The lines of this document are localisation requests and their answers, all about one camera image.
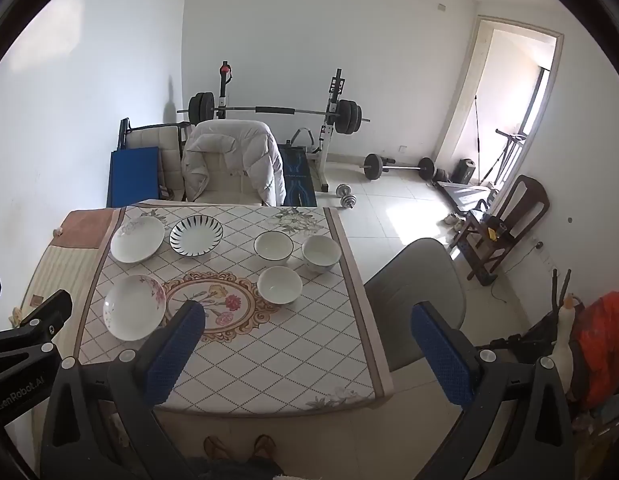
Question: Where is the small black appliance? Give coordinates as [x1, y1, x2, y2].
[452, 158, 477, 183]

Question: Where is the black and white striped plate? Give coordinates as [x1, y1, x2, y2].
[169, 215, 224, 259]

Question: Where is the white weight bench rack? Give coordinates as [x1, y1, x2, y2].
[216, 61, 346, 193]

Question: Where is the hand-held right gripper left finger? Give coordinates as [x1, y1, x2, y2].
[39, 300, 207, 480]

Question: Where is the white plate pink floral print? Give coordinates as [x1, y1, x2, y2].
[103, 274, 167, 342]

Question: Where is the beige padded chair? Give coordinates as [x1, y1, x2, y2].
[124, 124, 190, 201]
[186, 152, 262, 206]

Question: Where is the person's left foot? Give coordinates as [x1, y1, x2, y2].
[203, 435, 230, 461]

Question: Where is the white long-necked toy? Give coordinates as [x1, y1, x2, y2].
[547, 292, 583, 391]

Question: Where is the person's foot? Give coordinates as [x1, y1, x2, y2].
[252, 434, 279, 461]
[203, 435, 230, 461]

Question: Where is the orange bag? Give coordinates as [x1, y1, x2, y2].
[569, 292, 619, 411]

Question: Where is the white plate grey floral print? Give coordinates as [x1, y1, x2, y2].
[110, 216, 166, 264]

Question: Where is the white puffer jacket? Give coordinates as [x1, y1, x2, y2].
[182, 120, 287, 207]

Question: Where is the black metal frame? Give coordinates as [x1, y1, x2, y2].
[116, 117, 135, 151]

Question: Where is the person's right foot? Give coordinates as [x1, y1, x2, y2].
[252, 434, 279, 461]

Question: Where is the grey chair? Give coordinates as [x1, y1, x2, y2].
[364, 238, 467, 373]

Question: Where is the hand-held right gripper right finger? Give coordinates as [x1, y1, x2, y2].
[410, 301, 577, 480]

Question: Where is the plain white bowl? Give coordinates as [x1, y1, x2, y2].
[256, 265, 303, 306]

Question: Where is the blue patterned bench pad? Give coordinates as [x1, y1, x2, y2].
[276, 144, 319, 207]

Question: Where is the white bowl blue rim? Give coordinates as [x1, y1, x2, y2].
[302, 235, 341, 274]

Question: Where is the doorway frame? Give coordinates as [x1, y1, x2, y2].
[432, 15, 565, 196]

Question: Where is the blue folded mat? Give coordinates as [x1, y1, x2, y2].
[106, 146, 161, 208]

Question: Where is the black folded equipment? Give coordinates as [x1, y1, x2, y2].
[477, 310, 560, 361]

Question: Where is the long barbell with black plates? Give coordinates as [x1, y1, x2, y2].
[176, 91, 371, 137]

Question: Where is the dark wooden chair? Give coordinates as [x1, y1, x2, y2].
[448, 175, 550, 287]

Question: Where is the thin black pole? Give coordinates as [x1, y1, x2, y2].
[472, 95, 483, 181]

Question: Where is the short barbell with black plates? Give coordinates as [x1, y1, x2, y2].
[363, 152, 436, 182]

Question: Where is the printed diamond pattern tablecloth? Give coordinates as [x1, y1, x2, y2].
[72, 199, 395, 417]

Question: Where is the beige and brown striped mat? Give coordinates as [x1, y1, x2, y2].
[20, 208, 121, 356]

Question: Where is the exercise machine frame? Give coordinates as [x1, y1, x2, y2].
[479, 129, 530, 186]

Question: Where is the white bowl dark rim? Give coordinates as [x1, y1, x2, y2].
[253, 230, 294, 266]

